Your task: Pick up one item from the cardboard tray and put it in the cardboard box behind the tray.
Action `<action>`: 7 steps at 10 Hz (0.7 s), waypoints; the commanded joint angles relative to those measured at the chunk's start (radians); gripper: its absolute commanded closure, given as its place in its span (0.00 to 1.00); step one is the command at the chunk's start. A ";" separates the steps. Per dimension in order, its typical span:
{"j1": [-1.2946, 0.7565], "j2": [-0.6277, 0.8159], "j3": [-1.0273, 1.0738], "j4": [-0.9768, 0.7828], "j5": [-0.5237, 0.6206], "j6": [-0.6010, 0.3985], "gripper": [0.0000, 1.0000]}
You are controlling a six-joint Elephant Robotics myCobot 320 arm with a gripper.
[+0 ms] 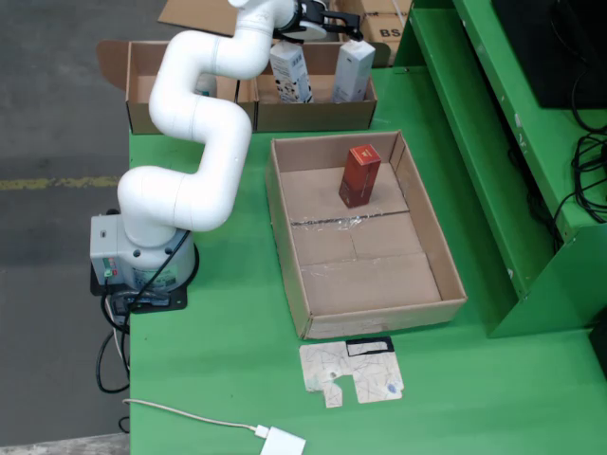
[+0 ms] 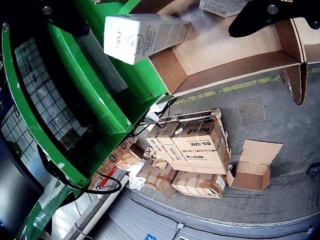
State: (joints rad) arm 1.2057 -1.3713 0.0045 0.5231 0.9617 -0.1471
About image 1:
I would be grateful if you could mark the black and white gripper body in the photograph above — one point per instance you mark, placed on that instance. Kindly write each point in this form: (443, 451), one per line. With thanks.
(308, 21)

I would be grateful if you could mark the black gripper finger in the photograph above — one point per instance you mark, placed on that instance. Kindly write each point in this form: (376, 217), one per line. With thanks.
(343, 21)

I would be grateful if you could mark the white d'Alba carton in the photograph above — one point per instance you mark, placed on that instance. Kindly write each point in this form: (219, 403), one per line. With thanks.
(351, 71)

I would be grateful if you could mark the grey robot base box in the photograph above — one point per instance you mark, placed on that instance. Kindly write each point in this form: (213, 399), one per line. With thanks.
(109, 246)

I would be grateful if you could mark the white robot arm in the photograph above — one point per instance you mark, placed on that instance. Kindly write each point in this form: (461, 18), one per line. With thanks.
(199, 114)

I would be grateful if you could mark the cardboard carton BS print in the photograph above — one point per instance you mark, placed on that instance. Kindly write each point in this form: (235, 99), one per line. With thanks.
(384, 33)

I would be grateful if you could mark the divided cardboard box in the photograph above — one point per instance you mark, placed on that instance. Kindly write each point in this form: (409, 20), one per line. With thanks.
(332, 116)

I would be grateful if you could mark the open cardboard tray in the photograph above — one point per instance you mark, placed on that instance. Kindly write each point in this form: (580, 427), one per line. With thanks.
(370, 279)

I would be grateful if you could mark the flattened printed cardboard piece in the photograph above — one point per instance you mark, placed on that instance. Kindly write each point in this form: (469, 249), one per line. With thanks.
(351, 374)

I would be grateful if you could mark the white black printed carton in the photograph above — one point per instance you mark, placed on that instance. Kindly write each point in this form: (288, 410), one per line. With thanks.
(290, 73)

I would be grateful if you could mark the white bottle teal label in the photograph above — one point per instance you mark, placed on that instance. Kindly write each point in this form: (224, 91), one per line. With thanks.
(206, 86)

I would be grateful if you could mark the red carton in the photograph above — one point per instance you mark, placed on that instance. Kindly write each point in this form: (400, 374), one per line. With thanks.
(359, 177)

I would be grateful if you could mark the green metal shelf unit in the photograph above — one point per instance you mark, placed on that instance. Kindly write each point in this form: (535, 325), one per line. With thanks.
(474, 189)

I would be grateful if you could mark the white adapter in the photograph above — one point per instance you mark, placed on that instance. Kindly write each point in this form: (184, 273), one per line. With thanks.
(282, 442)

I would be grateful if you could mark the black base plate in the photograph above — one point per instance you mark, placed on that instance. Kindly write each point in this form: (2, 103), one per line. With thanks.
(166, 303)

